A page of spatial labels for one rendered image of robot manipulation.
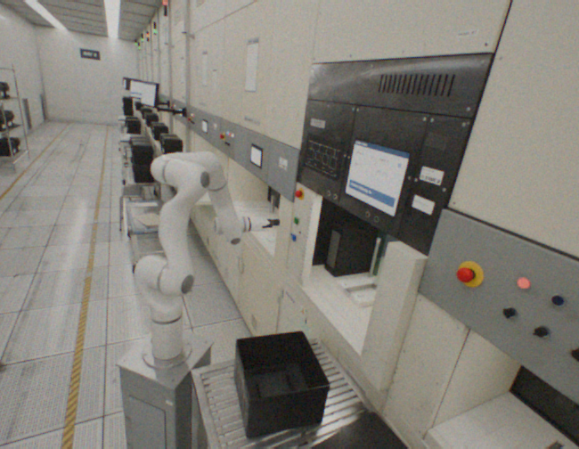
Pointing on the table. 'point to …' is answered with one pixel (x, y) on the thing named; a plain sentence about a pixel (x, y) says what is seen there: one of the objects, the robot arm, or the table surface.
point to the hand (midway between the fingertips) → (275, 222)
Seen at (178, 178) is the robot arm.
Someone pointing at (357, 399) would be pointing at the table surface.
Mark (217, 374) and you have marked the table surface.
